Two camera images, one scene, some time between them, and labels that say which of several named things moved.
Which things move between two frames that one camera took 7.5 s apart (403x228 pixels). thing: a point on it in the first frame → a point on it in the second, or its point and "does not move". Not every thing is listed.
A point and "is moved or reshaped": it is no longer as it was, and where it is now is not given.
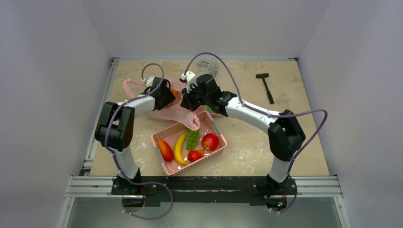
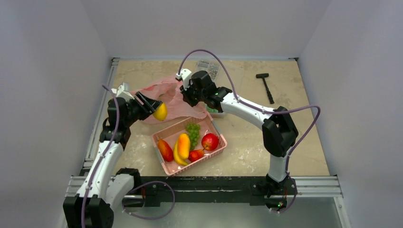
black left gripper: [169, 98] → [149, 105]
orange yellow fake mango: [177, 95] → [184, 146]
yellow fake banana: [178, 150] does not move
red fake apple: [209, 141] does not move
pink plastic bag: [175, 111] is moved or reshaped
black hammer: [262, 75] does not move
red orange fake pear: [194, 155] does not move
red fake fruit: [165, 150] does not move
